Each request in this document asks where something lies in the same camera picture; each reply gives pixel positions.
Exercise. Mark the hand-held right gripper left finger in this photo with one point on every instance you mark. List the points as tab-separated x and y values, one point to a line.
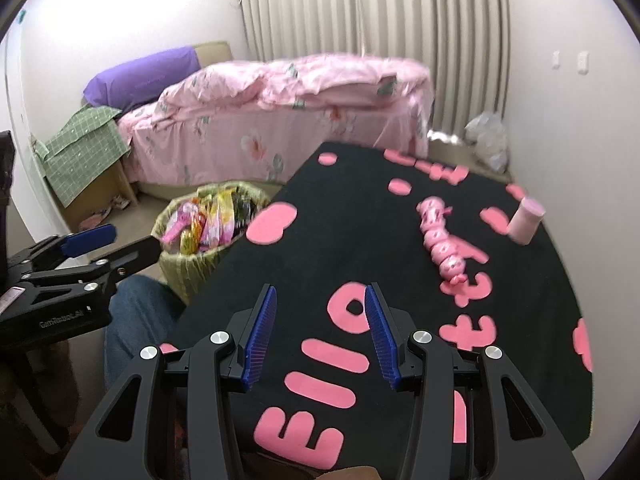
260	340

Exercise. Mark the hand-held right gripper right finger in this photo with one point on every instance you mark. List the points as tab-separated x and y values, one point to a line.
382	340

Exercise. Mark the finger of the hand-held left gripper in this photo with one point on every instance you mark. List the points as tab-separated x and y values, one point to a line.
90	241
137	255

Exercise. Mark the trash bin with yellow bag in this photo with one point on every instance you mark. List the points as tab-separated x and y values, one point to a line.
192	272

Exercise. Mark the pile of snack wrappers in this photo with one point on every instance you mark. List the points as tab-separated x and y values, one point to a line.
210	222

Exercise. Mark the pink candy packet strip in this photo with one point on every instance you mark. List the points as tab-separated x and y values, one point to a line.
442	240

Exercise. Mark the pink slipper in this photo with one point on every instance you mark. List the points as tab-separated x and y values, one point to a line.
92	220

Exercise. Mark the patterned shoe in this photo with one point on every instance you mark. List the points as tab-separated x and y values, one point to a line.
120	202

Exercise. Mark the person's leg in jeans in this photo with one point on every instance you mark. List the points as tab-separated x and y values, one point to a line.
140	320

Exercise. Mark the black tablecloth with pink print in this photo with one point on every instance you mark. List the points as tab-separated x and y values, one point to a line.
325	240

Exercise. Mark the pink floral bed sheet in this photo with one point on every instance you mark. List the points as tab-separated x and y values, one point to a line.
210	140

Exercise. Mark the purple pillow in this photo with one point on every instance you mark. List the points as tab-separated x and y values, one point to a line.
140	77

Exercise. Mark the pink cup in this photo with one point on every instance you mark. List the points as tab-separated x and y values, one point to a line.
525	220

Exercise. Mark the pink floral duvet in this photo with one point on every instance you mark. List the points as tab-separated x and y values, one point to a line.
240	80

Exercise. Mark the white plastic bag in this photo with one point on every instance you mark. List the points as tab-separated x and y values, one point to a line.
487	140

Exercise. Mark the curtain pull wand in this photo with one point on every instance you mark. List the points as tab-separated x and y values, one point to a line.
359	10

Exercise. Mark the white pleated curtain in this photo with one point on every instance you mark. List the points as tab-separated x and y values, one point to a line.
400	10

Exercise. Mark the green wall sticker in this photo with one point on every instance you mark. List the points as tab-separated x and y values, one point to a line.
21	17

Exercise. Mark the white wall socket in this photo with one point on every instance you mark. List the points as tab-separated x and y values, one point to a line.
582	62
555	59

